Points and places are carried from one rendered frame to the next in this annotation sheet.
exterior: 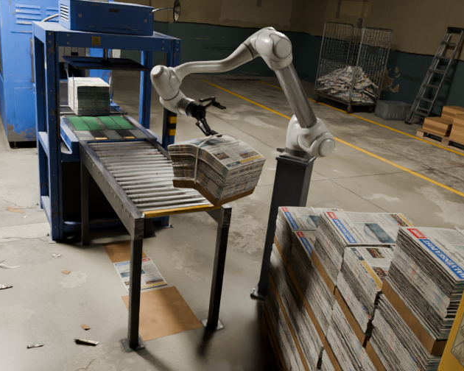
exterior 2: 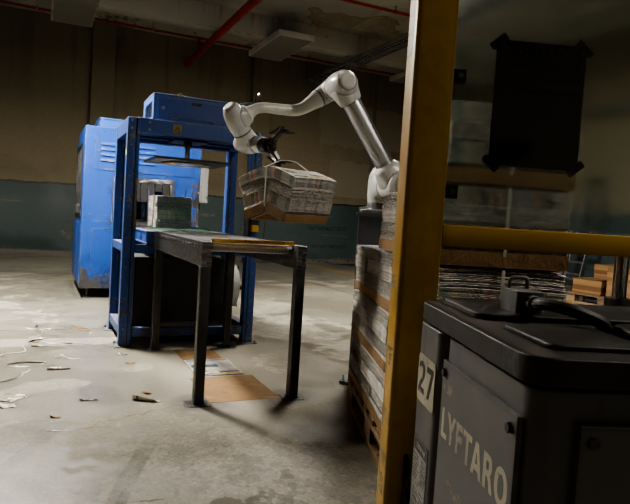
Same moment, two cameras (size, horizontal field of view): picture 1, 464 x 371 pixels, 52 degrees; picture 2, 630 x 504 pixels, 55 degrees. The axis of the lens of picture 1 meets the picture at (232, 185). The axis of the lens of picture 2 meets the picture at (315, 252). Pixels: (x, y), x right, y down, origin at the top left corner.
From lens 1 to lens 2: 121 cm
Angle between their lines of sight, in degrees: 19
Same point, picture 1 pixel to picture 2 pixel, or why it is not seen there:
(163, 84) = (235, 117)
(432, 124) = (583, 284)
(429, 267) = not seen: hidden behind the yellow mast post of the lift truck
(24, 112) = (100, 255)
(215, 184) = (283, 198)
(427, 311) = not seen: hidden behind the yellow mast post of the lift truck
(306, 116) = (380, 154)
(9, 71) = (88, 209)
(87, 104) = (166, 215)
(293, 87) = (363, 123)
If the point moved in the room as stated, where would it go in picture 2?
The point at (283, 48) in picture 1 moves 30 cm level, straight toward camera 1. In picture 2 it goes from (349, 80) to (341, 65)
